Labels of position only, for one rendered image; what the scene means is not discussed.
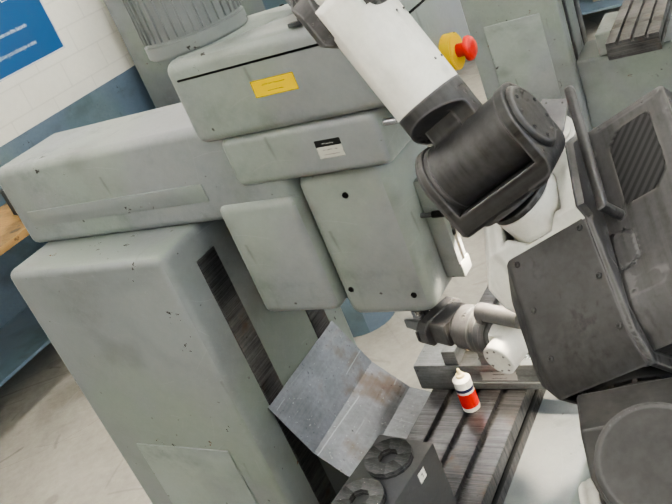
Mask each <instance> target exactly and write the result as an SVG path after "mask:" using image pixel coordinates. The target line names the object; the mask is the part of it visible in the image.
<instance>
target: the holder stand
mask: <svg viewBox="0 0 672 504"><path fill-rule="evenodd" d="M331 504H457V501H456V499H455V496H454V494H453V491H452V489H451V486H450V484H449V482H448V479H447V477H446V474H445V472H444V469H443V467H442V464H441V462H440V460H439V457H438V455H437V452H436V450H435V447H434V445H433V443H430V442H424V441H417V440H411V439H405V438H399V437H392V436H386V435H379V436H378V438H377V439H376V440H375V442H374V443H373V445H372V446H371V448H370V449H369V450H368V452H367V453H366V455H365V456H364V457H363V459H362V460H361V462H360V463H359V464H358V466H357V467H356V469H355V470H354V472H353V473H352V474H351V476H350V477H349V479H348V480H347V481H346V483H345V484H344V486H343V487H342V488H341V490H340V491H339V493H338V494H337V496H336V497H335V498H334V500H333V501H332V503H331Z"/></svg>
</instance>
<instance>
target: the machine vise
mask: <svg viewBox="0 0 672 504"><path fill-rule="evenodd" d="M413 368H414V370H415V373H416V375H417V378H418V380H419V383H420V385H421V388H423V389H455V387H454V384H453V382H452V379H453V377H454V376H455V374H456V373H457V371H456V369H457V368H459V369H460V371H462V372H464V373H468V374H469V375H470V377H471V380H472V382H473V385H474V388H475V389H545V388H544V387H543V386H542V385H541V383H540V381H539V379H538V378H537V376H536V374H535V371H534V368H533V365H532V362H531V359H530V356H529V353H527V355H526V356H525V357H524V359H523V360H522V362H521V363H520V364H519V366H518V367H517V368H516V370H515V371H514V372H513V373H511V374H506V373H502V372H500V371H498V370H496V369H495V368H493V367H492V366H491V365H481V363H480V360H479V357H478V354H477V352H473V351H469V350H465V349H461V348H459V347H457V346H456V345H455V344H454V345H453V346H448V345H444V344H440V343H437V344H436V345H435V346H433V345H428V344H425V345H424V347H423V349H422V351H421V352H420V354H419V356H418V358H417V360H416V362H415V364H414V365H413Z"/></svg>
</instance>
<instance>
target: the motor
mask: <svg viewBox="0 0 672 504"><path fill-rule="evenodd" d="M122 2H123V4H124V7H125V9H126V11H127V13H128V15H129V17H130V19H131V21H132V23H133V25H134V27H135V30H136V32H137V34H138V36H139V38H140V40H141V42H142V44H143V46H145V48H144V49H145V51H146V53H147V55H148V58H149V60H150V61H153V62H161V61H166V60H169V59H173V58H176V57H179V56H182V55H185V54H187V53H190V52H192V51H195V50H197V49H200V48H202V47H204V46H207V45H209V44H211V43H213V42H215V41H218V40H220V39H222V38H224V37H226V36H227V35H229V34H231V33H233V32H234V31H236V30H238V29H239V28H241V27H242V26H243V25H245V24H246V22H247V20H248V17H247V14H246V12H245V9H244V7H243V6H241V1H240V0H122Z"/></svg>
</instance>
